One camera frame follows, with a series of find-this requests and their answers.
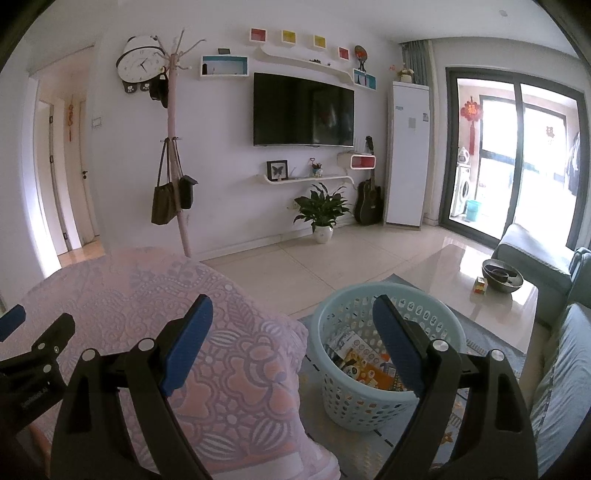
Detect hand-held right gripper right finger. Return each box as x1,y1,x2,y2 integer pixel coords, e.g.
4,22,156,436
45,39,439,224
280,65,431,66
371,294,539,480

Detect dark metal bowl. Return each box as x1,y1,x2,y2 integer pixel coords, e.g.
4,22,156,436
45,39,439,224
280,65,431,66
481,259,525,293

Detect grey blue sofa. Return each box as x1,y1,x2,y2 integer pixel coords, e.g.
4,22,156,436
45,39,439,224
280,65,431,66
491,223,591,479

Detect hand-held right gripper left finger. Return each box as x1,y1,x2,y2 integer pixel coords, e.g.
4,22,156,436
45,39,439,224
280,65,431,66
50,293,215,480

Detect patterned grey rug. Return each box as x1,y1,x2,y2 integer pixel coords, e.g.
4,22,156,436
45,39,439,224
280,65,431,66
295,272,527,480

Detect high curved white shelf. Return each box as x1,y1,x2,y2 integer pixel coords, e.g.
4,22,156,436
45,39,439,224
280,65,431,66
258,43,354,84

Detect dark sliding door frame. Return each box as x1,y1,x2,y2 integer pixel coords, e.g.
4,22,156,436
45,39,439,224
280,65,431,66
438,66,588,250

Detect brown hanging bag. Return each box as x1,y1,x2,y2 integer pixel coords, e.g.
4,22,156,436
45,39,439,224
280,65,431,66
150,138,179,226

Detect white wall clock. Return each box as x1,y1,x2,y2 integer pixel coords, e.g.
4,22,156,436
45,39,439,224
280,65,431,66
115,35,166,96

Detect small black hanging bag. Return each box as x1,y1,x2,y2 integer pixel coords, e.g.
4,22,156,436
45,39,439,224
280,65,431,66
177,175,199,211

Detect white interior door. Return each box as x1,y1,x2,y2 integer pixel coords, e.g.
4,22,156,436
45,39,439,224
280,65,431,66
45,94,100,256

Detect glossy beige coffee table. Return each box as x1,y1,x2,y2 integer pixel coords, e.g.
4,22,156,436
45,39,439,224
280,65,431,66
401,243,541,385

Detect black acoustic guitar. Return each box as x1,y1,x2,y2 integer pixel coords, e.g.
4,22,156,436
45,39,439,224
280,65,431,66
353,135,384,226

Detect black hanging hat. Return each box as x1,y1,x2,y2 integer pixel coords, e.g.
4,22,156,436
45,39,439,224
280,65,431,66
148,73,170,110

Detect white tall cabinet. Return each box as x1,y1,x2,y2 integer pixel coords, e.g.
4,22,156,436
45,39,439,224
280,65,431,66
385,80,431,229

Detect long white box shelf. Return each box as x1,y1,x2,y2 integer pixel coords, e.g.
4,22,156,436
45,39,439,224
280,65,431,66
199,55,250,79

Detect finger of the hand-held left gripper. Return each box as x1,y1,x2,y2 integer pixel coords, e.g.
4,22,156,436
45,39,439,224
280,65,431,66
0,304,27,343
0,313,76,376

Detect wooden coat stand with bags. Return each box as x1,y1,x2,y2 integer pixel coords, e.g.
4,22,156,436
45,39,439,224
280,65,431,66
156,28,209,258

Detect pink yellow snack packet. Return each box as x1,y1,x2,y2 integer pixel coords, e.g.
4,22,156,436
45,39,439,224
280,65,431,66
350,336,389,366

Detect red knot hanging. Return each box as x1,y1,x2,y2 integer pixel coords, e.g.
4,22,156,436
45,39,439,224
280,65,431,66
459,95,481,156

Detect black wall television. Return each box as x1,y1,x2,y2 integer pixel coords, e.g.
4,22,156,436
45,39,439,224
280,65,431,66
252,71,356,149

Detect light blue plastic basket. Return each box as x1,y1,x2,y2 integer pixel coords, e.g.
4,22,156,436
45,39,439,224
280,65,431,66
307,282,467,433

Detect white washing machine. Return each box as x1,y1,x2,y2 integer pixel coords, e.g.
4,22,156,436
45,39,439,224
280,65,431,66
452,163,481,218

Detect low curved white shelf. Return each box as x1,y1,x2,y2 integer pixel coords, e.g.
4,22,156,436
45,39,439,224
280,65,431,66
251,172,354,185

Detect grey green curtain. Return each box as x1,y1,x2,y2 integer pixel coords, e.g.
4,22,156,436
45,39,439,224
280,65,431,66
399,39,437,86

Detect grey blue cushion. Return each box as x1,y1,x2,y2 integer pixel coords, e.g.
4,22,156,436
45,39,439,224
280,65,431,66
567,246,591,306

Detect potted green plant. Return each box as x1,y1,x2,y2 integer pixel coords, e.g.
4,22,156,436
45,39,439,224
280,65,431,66
293,182,351,245

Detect black white snack packet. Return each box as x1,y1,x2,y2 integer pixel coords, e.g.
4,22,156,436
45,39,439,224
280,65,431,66
325,325,356,359

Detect pink lace cover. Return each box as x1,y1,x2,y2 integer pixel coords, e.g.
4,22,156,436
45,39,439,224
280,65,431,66
0,246,343,480

